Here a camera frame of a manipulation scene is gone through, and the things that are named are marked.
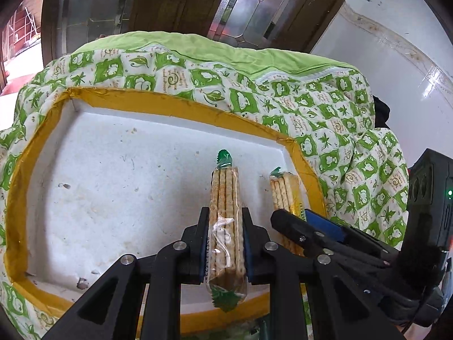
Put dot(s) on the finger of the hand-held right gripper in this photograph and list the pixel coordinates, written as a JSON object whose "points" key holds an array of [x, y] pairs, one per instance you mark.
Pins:
{"points": [[290, 228], [325, 225]]}

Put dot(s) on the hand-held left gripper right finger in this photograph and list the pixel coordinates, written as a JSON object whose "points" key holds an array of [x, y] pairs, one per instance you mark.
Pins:
{"points": [[247, 255]]}

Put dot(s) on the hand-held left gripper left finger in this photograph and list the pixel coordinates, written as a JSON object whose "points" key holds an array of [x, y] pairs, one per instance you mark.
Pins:
{"points": [[204, 255]]}

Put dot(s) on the yellow green label cracker packet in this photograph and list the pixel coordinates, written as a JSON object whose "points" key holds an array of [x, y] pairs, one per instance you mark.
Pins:
{"points": [[283, 191]]}

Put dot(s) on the clear green-ended cracker packet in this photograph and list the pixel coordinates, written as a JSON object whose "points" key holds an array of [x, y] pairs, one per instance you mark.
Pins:
{"points": [[226, 202]]}

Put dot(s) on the white foam tray yellow tape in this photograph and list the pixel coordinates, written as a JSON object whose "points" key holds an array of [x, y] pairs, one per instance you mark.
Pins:
{"points": [[124, 184]]}

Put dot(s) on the dark cloth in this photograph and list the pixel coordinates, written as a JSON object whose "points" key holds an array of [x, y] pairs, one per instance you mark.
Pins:
{"points": [[381, 113]]}

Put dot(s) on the green printed blanket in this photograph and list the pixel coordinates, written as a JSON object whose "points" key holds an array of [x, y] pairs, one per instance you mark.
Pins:
{"points": [[247, 78]]}

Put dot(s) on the leaded glass door panel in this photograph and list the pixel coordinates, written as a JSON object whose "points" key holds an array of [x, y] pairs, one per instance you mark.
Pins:
{"points": [[262, 10], [92, 3]]}

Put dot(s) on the red building outside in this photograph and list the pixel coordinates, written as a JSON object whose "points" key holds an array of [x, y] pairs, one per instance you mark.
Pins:
{"points": [[21, 35]]}

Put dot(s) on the brown wooden door frame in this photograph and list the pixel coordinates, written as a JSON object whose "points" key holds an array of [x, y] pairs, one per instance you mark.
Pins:
{"points": [[170, 3]]}

